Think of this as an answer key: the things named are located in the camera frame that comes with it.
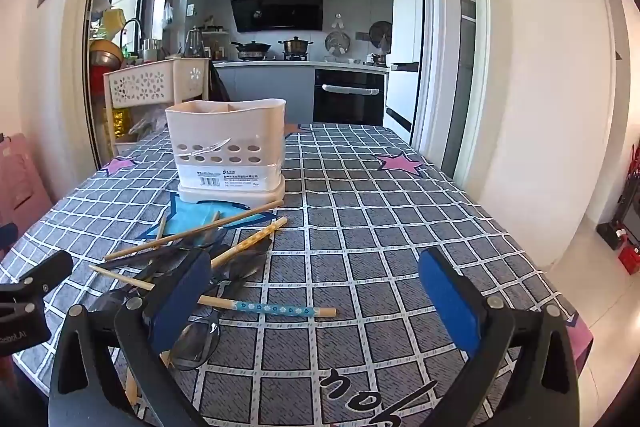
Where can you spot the black kitchen faucet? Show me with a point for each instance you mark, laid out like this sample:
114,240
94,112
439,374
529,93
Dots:
131,20

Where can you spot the red plastic bucket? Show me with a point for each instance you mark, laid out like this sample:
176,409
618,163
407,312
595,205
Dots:
97,82

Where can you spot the white refrigerator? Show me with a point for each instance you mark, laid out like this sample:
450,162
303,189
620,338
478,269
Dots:
402,32

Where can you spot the clear plastic bag bundle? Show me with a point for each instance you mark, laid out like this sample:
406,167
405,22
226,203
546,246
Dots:
145,127

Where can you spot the steel cooking pot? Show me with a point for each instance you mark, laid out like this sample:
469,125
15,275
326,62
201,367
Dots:
295,45

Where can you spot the black built-in oven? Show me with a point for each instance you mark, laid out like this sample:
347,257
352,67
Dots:
350,99

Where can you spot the red box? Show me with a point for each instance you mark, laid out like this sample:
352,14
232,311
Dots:
631,257

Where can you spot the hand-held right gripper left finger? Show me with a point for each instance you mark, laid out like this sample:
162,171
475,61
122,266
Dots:
182,302

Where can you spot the glass kettle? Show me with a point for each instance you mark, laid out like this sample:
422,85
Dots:
194,43

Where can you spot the dark round pan lid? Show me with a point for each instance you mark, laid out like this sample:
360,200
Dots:
381,32

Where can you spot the red patterned decoration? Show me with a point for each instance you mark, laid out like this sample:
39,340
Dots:
635,162

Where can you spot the pink cushion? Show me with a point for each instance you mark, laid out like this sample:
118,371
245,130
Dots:
20,182

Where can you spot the steel mixing bowl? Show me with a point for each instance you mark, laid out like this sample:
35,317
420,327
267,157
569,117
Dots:
102,57

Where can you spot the grey checked tablecloth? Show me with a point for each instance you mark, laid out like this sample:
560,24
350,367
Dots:
350,257

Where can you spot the yellow bowl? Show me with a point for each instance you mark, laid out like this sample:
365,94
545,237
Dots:
102,45

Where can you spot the spiral striped wooden chopstick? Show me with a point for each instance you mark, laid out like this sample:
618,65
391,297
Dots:
250,242

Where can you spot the black range hood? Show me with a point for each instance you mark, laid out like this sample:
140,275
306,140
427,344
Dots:
277,4

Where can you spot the small steel pot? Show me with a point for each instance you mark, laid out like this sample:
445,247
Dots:
378,58

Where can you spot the dark translucent plastic spoon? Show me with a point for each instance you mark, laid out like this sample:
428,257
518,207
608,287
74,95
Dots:
150,253
245,259
197,342

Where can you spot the cream plastic storage cart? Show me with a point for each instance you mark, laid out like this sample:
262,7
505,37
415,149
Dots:
150,82

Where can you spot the black wok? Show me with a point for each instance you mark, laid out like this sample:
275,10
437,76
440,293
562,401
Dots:
252,48

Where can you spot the black stand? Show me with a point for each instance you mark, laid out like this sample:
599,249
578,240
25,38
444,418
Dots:
612,232

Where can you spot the round steel steamer rack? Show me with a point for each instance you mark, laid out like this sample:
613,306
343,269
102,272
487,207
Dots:
335,43

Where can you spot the yellow plastic container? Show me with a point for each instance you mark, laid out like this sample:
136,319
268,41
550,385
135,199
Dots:
112,21

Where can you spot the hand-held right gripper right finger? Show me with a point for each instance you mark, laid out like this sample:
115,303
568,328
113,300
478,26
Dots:
447,302

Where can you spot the plain bamboo chopstick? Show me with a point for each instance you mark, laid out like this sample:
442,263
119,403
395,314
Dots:
122,277
130,379
250,212
161,227

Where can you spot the sliding glass door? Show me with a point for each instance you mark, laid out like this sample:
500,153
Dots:
462,32

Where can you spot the cream plastic utensil holder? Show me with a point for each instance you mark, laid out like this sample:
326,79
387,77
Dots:
225,127

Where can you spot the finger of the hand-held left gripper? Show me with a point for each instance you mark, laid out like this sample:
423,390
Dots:
50,267

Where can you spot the gold foil package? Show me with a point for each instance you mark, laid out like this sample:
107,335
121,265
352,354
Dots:
118,119

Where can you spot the grey kitchen counter cabinet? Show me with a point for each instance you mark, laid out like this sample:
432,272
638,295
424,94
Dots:
265,87

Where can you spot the blue floral chopstick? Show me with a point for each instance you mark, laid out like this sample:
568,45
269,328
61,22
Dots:
275,308

